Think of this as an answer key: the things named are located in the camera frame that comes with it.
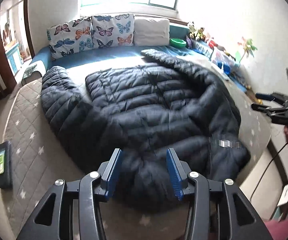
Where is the husky plush toy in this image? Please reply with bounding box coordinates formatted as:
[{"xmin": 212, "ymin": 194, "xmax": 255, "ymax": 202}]
[{"xmin": 187, "ymin": 21, "xmax": 198, "ymax": 38}]

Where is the blue toy block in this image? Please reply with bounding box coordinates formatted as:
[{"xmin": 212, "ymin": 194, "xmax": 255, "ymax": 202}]
[{"xmin": 217, "ymin": 61, "xmax": 231, "ymax": 76}]

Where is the monkey plush toy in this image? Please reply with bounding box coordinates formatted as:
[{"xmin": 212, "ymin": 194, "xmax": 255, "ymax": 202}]
[{"xmin": 195, "ymin": 28, "xmax": 206, "ymax": 41}]

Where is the grey quilted star mattress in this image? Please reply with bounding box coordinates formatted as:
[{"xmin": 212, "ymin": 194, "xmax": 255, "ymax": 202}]
[{"xmin": 2, "ymin": 55, "xmax": 272, "ymax": 240}]

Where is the left butterfly print pillow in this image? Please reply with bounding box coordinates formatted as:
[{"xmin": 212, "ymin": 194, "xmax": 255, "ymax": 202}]
[{"xmin": 46, "ymin": 17, "xmax": 94, "ymax": 61}]

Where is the black phone on mattress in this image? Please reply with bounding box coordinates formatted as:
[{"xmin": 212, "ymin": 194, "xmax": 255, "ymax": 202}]
[{"xmin": 0, "ymin": 140, "xmax": 12, "ymax": 190}]

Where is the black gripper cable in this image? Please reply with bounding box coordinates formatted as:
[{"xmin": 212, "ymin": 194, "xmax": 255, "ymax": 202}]
[{"xmin": 249, "ymin": 139, "xmax": 288, "ymax": 203}]

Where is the white plain pillow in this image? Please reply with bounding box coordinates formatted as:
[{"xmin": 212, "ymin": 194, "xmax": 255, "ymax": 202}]
[{"xmin": 134, "ymin": 17, "xmax": 170, "ymax": 47}]

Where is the brown wooden door frame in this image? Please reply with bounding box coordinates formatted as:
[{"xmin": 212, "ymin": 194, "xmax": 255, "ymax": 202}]
[{"xmin": 0, "ymin": 0, "xmax": 36, "ymax": 86}]

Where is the right butterfly print pillow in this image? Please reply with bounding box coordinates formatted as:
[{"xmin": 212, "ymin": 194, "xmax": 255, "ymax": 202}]
[{"xmin": 91, "ymin": 14, "xmax": 135, "ymax": 49}]

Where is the clear plastic toy bag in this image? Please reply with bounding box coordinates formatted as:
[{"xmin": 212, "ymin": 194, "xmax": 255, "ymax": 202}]
[{"xmin": 210, "ymin": 47, "xmax": 238, "ymax": 70}]

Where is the butterfly print pillow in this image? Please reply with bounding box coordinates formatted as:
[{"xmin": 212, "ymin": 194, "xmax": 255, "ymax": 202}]
[
  {"xmin": 91, "ymin": 14, "xmax": 135, "ymax": 49},
  {"xmin": 46, "ymin": 17, "xmax": 94, "ymax": 61}
]

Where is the blue kitchen cabinet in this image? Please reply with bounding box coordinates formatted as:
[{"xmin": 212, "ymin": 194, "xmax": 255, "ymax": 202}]
[{"xmin": 5, "ymin": 42, "xmax": 23, "ymax": 76}]

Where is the blue bed sheet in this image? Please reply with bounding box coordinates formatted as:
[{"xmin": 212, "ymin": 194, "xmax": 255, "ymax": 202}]
[{"xmin": 23, "ymin": 41, "xmax": 248, "ymax": 92}]

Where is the pink sleeve forearm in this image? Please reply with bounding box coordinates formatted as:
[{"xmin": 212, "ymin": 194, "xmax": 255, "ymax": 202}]
[{"xmin": 264, "ymin": 219, "xmax": 288, "ymax": 239}]

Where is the green plastic bowl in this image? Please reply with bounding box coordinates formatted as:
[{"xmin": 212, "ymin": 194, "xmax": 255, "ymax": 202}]
[{"xmin": 169, "ymin": 38, "xmax": 187, "ymax": 48}]

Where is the black puffer down jacket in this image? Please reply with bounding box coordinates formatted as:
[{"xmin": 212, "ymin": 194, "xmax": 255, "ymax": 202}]
[{"xmin": 41, "ymin": 49, "xmax": 250, "ymax": 212}]

